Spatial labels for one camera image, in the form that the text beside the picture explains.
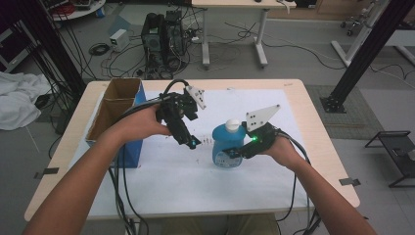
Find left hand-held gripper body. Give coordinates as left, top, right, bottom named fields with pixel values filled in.
left=156, top=85, right=208, bottom=131

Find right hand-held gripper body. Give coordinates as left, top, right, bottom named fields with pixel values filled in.
left=239, top=104, right=282, bottom=160

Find blue bottle with white cap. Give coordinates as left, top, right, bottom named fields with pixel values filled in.
left=211, top=118, right=248, bottom=169

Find person's right hand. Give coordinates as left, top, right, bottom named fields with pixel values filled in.
left=260, top=136, right=307, bottom=170

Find person's left hand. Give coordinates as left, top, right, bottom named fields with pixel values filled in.
left=108, top=104, right=172, bottom=147

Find white table mat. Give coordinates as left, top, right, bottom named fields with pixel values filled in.
left=69, top=88, right=314, bottom=218

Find blue cardboard box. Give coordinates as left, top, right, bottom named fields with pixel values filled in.
left=85, top=77, right=147, bottom=169

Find black computer tower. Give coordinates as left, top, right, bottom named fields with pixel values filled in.
left=141, top=12, right=166, bottom=78
left=164, top=10, right=188, bottom=68

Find person's legs in khaki trousers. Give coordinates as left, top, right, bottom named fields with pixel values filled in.
left=161, top=214, right=282, bottom=235

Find small white device box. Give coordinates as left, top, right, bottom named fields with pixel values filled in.
left=109, top=28, right=131, bottom=53

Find grey floor mat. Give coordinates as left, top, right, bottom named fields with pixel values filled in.
left=305, top=85, right=386, bottom=141

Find grey tape strip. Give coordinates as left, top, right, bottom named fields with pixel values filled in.
left=33, top=166, right=61, bottom=180
left=339, top=177, right=362, bottom=187

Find white desk with wooden top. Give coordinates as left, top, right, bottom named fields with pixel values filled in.
left=191, top=0, right=298, bottom=71

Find round white table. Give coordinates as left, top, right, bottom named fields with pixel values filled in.
left=48, top=0, right=107, bottom=23

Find black metal stand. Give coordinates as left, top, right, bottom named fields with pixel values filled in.
left=18, top=0, right=87, bottom=97
left=320, top=0, right=415, bottom=115

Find office chair base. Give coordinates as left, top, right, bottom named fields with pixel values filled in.
left=340, top=15, right=361, bottom=37

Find white cloth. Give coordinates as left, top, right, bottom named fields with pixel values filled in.
left=0, top=71, right=53, bottom=131

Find dark equipment shelf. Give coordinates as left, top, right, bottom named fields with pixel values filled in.
left=0, top=19, right=42, bottom=73

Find right hand-held gripper cable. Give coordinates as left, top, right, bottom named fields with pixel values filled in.
left=275, top=128, right=322, bottom=235

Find hand-held gripper cable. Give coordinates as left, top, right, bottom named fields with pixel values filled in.
left=108, top=78, right=191, bottom=235
left=275, top=128, right=322, bottom=235

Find left hand-held gripper cable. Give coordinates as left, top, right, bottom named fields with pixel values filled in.
left=108, top=78, right=191, bottom=235

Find coiled black cable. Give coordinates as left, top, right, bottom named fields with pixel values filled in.
left=88, top=42, right=112, bottom=57

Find long black floor cable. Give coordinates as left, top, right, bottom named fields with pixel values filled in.
left=224, top=21, right=346, bottom=71

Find white stand frame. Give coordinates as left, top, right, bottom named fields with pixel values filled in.
left=331, top=0, right=415, bottom=68

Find black wire rack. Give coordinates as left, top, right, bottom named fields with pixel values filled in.
left=364, top=130, right=415, bottom=189

